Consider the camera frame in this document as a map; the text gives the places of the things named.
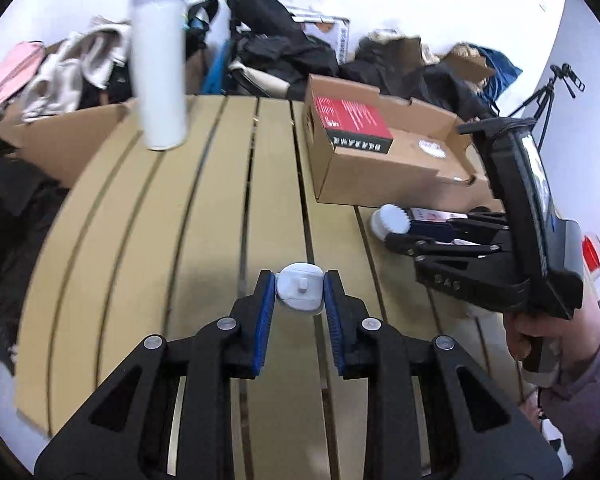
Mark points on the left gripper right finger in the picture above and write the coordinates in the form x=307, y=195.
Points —
x=473, y=430

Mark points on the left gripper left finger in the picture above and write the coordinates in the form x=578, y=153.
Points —
x=122, y=431

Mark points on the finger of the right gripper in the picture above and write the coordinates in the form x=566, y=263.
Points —
x=414, y=246
x=479, y=225

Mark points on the white cap dark bottle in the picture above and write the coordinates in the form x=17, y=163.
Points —
x=423, y=222

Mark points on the small white plastic jar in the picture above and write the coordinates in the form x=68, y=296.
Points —
x=300, y=286

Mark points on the right hand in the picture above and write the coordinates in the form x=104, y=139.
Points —
x=566, y=342

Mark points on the red cup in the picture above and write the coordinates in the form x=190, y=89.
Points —
x=591, y=251

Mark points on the shallow cardboard tray box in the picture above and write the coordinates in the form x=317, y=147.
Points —
x=430, y=164

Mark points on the red and black box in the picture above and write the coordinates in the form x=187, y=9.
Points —
x=353, y=125

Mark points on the blue bag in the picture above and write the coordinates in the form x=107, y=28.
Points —
x=505, y=73

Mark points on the pile of black clothes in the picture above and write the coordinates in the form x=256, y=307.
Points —
x=277, y=46

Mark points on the large cardboard box with clothes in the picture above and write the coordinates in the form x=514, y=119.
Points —
x=61, y=145

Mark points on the tall white bottle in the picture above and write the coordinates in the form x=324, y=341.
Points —
x=158, y=70

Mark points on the pink backpack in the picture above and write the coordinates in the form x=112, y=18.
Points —
x=19, y=66

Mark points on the black camera tripod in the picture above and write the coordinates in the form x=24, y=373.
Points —
x=544, y=97

